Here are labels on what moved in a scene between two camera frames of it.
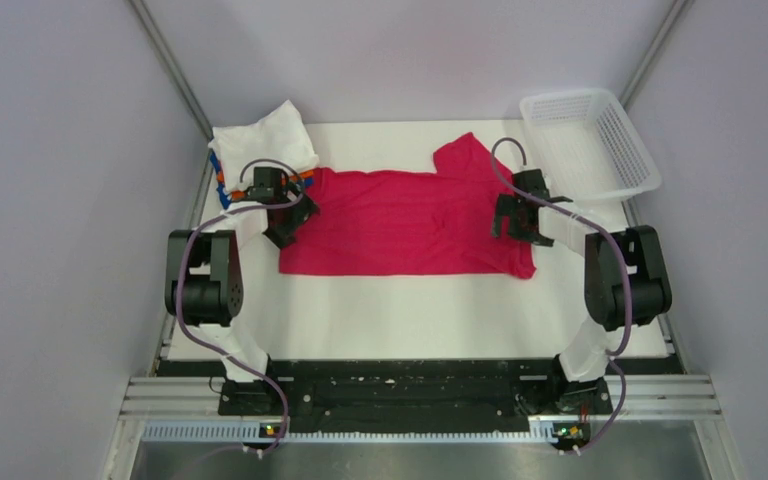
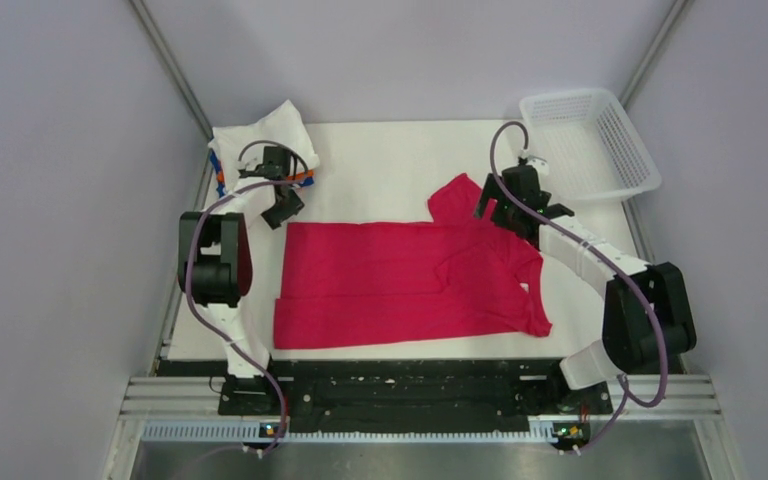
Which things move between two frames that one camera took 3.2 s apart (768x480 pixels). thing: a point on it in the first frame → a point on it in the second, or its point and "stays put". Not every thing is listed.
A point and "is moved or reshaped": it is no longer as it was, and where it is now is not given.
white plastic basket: x=589 y=145 stays put
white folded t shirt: x=278 y=140 stays put
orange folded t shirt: x=285 y=179 stays put
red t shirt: x=411 y=224 is moved or reshaped
